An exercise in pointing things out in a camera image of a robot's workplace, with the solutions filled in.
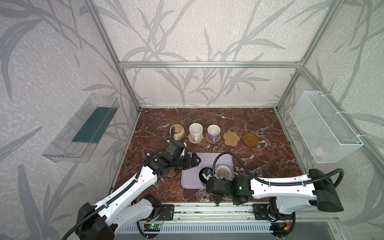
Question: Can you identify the white woven round coaster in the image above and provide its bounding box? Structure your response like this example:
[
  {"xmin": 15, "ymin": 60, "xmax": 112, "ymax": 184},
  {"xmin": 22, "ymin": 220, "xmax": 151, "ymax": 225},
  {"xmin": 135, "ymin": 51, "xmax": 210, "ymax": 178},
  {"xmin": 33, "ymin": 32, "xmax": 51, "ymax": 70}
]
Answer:
[{"xmin": 188, "ymin": 136, "xmax": 203, "ymax": 144}]

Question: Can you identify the white mug blue handle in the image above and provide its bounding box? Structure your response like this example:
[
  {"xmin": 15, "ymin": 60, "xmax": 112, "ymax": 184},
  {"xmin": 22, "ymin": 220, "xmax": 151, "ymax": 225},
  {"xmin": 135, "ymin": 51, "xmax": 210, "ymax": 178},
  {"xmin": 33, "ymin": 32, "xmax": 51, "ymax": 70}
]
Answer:
[{"xmin": 215, "ymin": 166, "xmax": 232, "ymax": 181}]

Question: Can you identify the beige ceramic mug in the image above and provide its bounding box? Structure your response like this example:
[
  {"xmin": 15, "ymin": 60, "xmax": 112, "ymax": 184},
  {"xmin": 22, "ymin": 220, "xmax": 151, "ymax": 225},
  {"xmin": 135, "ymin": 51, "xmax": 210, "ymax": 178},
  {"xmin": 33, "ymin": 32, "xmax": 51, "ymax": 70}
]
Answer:
[{"xmin": 170, "ymin": 124, "xmax": 186, "ymax": 141}]

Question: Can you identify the white speckled mug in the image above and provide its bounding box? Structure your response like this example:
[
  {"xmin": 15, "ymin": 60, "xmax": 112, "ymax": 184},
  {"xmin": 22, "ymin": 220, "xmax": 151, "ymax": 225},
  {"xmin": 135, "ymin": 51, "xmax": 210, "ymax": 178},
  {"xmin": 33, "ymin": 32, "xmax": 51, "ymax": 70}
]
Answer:
[{"xmin": 189, "ymin": 123, "xmax": 203, "ymax": 138}]

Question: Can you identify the black mug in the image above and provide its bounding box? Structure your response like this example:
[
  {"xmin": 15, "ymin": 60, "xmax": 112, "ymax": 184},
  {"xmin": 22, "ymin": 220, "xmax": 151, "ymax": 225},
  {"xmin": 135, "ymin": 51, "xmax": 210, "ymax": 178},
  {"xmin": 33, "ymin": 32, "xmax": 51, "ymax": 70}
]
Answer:
[{"xmin": 199, "ymin": 167, "xmax": 214, "ymax": 186}]

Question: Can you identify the brown rattan round coaster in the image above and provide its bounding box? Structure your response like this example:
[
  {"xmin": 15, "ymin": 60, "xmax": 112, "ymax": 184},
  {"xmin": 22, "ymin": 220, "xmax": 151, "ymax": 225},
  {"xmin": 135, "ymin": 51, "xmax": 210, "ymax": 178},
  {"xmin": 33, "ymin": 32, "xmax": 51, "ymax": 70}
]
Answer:
[{"xmin": 205, "ymin": 135, "xmax": 221, "ymax": 144}]

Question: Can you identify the white mug lilac handle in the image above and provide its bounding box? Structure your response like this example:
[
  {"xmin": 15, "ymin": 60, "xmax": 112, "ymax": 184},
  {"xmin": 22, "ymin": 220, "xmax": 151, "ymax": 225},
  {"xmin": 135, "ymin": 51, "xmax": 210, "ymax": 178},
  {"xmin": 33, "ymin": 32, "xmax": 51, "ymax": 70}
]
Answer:
[{"xmin": 207, "ymin": 125, "xmax": 221, "ymax": 142}]

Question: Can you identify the cork flower coaster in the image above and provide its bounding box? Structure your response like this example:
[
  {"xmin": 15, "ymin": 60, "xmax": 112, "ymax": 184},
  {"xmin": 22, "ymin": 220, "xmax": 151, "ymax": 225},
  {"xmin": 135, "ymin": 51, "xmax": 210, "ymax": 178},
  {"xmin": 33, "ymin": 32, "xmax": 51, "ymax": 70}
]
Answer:
[{"xmin": 223, "ymin": 131, "xmax": 240, "ymax": 147}]

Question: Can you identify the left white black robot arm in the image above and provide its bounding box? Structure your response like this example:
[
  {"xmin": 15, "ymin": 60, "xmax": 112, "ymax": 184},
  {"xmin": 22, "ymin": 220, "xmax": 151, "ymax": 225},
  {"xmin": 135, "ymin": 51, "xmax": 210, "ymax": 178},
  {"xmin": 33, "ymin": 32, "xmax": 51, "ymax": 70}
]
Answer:
[{"xmin": 62, "ymin": 140, "xmax": 202, "ymax": 240}]

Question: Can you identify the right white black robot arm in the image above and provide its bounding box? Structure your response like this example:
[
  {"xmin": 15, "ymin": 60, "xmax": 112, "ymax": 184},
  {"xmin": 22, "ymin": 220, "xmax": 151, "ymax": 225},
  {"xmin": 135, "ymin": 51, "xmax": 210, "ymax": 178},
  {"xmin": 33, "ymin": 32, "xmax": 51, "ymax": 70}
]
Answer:
[{"xmin": 206, "ymin": 169, "xmax": 344, "ymax": 217}]

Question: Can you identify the lilac plastic tray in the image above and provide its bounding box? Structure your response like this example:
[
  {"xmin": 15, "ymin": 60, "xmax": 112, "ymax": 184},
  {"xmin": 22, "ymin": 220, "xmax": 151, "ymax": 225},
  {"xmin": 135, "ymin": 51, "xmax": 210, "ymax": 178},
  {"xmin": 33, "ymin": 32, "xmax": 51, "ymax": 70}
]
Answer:
[{"xmin": 181, "ymin": 153, "xmax": 235, "ymax": 190}]

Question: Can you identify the small green-lit circuit board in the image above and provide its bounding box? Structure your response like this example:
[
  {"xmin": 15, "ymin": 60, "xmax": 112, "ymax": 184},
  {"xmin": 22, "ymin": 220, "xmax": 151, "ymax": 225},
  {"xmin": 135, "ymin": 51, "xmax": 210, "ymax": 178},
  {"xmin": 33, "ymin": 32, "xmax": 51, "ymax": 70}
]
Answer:
[{"xmin": 144, "ymin": 223, "xmax": 162, "ymax": 232}]

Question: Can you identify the pink object in basket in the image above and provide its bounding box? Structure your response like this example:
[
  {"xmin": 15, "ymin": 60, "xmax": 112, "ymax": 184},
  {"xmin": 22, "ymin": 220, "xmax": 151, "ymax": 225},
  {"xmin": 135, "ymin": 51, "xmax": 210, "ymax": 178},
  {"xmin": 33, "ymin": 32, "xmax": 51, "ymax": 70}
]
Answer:
[{"xmin": 311, "ymin": 147, "xmax": 326, "ymax": 158}]

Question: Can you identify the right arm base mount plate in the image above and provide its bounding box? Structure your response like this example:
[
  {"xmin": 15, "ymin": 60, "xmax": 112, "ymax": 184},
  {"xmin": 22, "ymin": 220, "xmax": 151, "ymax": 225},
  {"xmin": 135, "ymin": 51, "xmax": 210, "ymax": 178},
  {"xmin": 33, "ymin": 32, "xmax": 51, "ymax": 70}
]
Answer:
[{"xmin": 252, "ymin": 203, "xmax": 296, "ymax": 223}]

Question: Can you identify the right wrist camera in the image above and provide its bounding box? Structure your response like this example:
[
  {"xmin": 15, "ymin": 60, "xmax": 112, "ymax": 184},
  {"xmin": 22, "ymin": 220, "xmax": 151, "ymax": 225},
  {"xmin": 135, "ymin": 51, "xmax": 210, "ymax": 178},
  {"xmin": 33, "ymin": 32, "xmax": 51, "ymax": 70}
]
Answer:
[{"xmin": 202, "ymin": 168, "xmax": 215, "ymax": 182}]

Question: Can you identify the right black corrugated cable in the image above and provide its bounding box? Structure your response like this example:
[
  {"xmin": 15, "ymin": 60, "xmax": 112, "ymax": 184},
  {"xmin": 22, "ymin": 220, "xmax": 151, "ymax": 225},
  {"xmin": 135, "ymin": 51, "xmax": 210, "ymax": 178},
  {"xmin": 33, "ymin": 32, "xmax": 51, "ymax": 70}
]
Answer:
[{"xmin": 212, "ymin": 151, "xmax": 345, "ymax": 238}]

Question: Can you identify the black corrugated cable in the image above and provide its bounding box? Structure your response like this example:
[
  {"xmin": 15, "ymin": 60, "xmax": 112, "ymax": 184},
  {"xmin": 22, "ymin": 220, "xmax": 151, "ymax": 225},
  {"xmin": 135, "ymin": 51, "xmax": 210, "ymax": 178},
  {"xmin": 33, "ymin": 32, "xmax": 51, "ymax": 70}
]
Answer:
[
  {"xmin": 61, "ymin": 125, "xmax": 176, "ymax": 240},
  {"xmin": 212, "ymin": 151, "xmax": 345, "ymax": 238}
]

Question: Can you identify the aluminium front rail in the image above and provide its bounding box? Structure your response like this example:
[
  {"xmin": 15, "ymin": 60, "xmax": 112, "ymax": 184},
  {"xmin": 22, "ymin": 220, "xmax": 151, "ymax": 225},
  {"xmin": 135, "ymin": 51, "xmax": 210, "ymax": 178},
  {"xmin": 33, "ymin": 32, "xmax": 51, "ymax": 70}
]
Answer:
[{"xmin": 86, "ymin": 202, "xmax": 340, "ymax": 224}]

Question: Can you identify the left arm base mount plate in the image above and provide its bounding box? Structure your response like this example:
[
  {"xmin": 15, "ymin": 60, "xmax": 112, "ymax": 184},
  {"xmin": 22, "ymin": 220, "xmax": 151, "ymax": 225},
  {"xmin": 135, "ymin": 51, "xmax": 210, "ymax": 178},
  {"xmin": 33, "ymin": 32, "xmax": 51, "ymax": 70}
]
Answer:
[{"xmin": 150, "ymin": 204, "xmax": 175, "ymax": 221}]

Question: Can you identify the clear plastic wall bin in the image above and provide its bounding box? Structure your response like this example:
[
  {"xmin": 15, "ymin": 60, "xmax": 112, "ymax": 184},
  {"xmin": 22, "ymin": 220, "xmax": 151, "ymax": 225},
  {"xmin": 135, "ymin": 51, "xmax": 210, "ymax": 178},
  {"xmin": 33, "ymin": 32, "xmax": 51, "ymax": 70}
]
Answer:
[{"xmin": 43, "ymin": 94, "xmax": 120, "ymax": 163}]

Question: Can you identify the white wire mesh basket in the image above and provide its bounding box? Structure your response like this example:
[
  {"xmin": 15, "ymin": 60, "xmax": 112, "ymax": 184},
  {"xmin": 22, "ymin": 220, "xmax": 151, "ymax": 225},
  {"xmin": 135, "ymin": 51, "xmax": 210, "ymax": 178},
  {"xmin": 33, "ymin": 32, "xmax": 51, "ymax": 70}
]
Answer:
[{"xmin": 290, "ymin": 91, "xmax": 364, "ymax": 164}]

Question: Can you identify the left black corrugated cable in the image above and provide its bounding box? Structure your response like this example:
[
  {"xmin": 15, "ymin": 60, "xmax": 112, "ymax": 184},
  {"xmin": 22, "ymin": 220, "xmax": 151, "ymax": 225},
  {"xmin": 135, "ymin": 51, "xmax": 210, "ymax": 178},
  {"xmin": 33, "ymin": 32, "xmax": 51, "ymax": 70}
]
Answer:
[{"xmin": 61, "ymin": 125, "xmax": 176, "ymax": 240}]

